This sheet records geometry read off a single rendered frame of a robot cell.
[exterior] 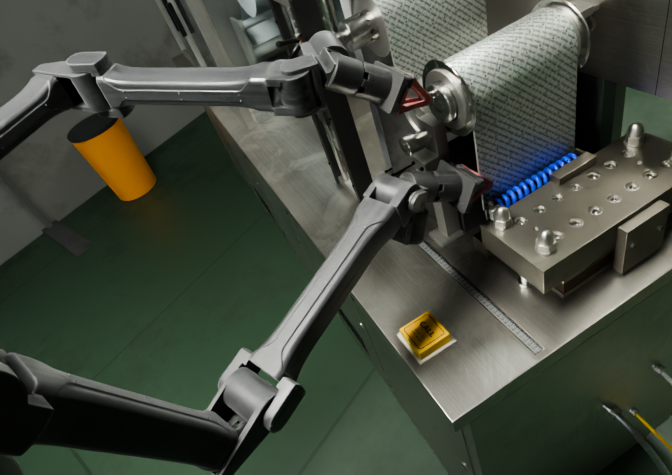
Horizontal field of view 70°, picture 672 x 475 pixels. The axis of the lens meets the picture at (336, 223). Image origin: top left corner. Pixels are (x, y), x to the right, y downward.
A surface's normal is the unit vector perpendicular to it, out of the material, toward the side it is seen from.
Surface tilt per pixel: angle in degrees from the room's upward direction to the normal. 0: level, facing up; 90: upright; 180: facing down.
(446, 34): 92
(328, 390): 0
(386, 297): 0
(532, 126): 90
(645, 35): 90
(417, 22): 92
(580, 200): 0
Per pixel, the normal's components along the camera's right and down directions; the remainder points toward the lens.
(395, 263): -0.29, -0.71
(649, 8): -0.85, 0.50
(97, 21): 0.75, 0.25
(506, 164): 0.44, 0.50
